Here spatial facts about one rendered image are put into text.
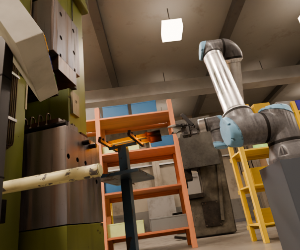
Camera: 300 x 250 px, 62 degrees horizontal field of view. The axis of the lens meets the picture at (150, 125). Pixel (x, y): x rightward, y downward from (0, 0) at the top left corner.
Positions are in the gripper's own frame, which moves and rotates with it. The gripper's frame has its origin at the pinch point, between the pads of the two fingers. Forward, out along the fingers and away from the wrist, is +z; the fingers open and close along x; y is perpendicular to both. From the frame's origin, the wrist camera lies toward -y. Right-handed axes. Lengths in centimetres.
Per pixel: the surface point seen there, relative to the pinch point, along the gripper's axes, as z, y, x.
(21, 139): 59, 14, -70
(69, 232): 39, 57, -63
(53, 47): 45, -37, -66
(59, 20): 45, -61, -60
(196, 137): -5, -105, 388
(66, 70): 46, -30, -53
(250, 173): -72, 13, 212
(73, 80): 46, -29, -45
